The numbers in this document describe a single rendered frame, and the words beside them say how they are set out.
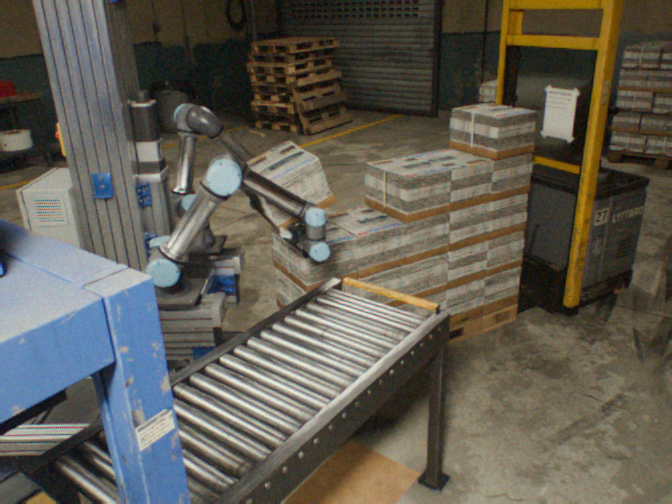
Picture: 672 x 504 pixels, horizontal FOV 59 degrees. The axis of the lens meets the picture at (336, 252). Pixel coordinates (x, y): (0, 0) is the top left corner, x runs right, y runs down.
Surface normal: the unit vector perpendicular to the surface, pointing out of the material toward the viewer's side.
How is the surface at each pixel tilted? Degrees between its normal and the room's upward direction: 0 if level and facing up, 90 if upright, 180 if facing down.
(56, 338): 90
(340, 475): 0
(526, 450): 0
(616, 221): 90
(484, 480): 0
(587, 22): 90
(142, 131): 90
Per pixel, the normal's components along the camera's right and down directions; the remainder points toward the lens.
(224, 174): 0.26, 0.28
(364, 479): -0.03, -0.92
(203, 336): -0.01, 0.39
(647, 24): -0.60, 0.33
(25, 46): 0.80, 0.21
